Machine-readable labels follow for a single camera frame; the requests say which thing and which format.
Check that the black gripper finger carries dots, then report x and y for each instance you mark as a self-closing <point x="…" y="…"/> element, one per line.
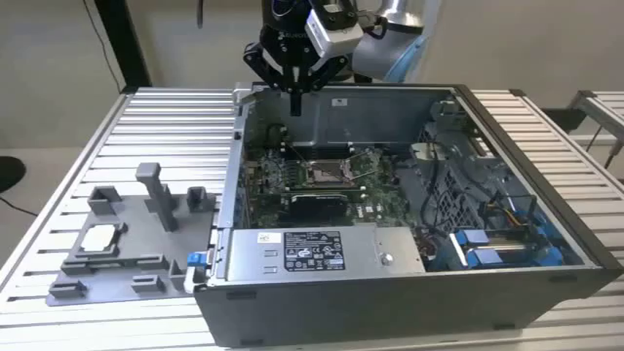
<point x="326" y="75"/>
<point x="260" y="67"/>

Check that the silver CPU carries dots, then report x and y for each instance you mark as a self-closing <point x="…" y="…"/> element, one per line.
<point x="98" y="238"/>

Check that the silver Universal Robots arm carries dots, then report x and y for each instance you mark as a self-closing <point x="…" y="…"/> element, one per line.
<point x="377" y="58"/>

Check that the CPU socket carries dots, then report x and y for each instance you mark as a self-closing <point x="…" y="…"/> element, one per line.
<point x="324" y="174"/>

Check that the black graphics card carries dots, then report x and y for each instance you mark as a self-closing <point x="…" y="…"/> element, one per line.
<point x="316" y="210"/>

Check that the green motherboard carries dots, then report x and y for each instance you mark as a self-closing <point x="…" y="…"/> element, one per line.
<point x="385" y="204"/>

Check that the grey metal drive cage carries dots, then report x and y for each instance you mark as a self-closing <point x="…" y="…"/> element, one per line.
<point x="482" y="172"/>

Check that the silver power supply unit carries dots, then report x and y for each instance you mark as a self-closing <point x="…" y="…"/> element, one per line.
<point x="360" y="252"/>

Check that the blue disk carrier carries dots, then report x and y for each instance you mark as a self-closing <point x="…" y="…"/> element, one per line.
<point x="472" y="237"/>
<point x="484" y="257"/>

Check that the blue case latch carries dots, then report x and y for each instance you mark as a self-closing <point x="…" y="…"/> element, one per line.
<point x="194" y="259"/>

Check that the grey plastic parts rack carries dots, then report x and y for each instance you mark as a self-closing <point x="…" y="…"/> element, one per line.
<point x="136" y="245"/>

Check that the metal slat side table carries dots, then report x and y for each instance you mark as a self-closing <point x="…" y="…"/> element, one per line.
<point x="609" y="106"/>

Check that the black round stool base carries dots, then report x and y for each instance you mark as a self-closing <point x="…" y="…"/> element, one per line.
<point x="9" y="173"/>

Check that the large white wrist camera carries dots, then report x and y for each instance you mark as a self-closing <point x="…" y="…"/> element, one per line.
<point x="336" y="42"/>

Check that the black frame post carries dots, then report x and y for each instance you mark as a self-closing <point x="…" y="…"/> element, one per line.
<point x="124" y="44"/>

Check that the blue plastic bay rail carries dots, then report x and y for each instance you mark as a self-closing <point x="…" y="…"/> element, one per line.
<point x="548" y="252"/>

